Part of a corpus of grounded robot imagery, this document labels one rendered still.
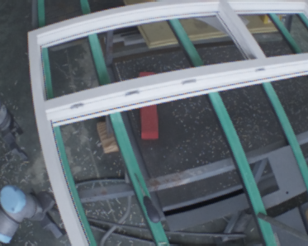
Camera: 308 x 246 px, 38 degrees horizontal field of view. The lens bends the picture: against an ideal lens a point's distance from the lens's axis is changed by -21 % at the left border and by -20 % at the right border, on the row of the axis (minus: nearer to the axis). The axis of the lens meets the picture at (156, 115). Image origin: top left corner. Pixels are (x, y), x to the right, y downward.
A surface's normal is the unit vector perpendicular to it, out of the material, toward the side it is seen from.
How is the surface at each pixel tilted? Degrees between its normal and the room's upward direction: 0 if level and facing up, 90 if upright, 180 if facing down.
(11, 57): 0
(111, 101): 90
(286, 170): 0
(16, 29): 0
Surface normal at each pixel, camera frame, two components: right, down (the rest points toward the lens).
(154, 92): 0.30, 0.75
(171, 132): 0.04, -0.62
